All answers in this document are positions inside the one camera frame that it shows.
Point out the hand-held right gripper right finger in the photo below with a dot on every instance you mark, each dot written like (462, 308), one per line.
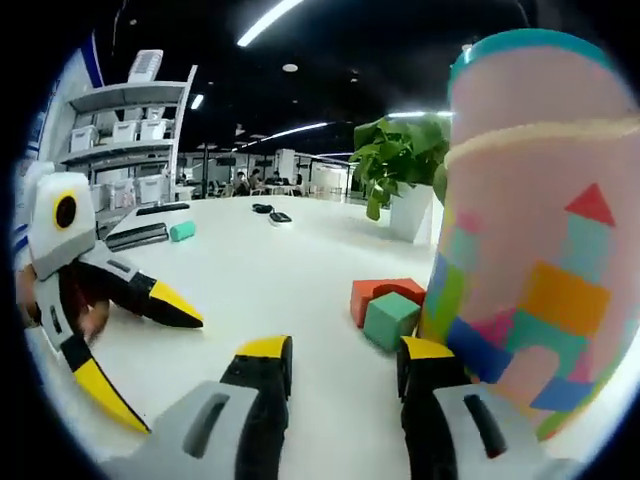
(430, 430)

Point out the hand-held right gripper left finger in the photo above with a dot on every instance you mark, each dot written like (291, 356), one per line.
(200, 440)

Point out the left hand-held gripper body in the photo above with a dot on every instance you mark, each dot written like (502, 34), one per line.
(60, 225)

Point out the small teal toy block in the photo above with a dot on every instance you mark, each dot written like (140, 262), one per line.
(182, 231)

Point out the green cube toy block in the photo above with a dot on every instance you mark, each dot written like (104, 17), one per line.
(390, 320)

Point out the pink toy storage bucket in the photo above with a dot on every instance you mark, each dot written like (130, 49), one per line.
(540, 225)

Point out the group of white storage boxes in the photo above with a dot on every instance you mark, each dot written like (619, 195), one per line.
(82, 137)

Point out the person's left hand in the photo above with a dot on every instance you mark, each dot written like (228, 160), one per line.
(90, 315)

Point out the black smartphone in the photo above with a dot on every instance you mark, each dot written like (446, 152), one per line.
(136, 236)

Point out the black flat keyboard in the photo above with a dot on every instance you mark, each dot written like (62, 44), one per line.
(162, 209)

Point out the grey metal shelving rack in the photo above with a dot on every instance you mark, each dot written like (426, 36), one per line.
(125, 92)

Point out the small black round case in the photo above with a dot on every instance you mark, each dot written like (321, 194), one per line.
(261, 207)

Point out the black computer mouse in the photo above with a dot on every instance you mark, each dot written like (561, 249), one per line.
(280, 217)

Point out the ribbed white crate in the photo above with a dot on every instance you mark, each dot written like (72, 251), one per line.
(145, 65)

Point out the potted green plant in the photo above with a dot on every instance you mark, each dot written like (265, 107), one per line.
(400, 150)

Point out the long ceiling light strip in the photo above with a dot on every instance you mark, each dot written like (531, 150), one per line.
(265, 22)
(420, 114)

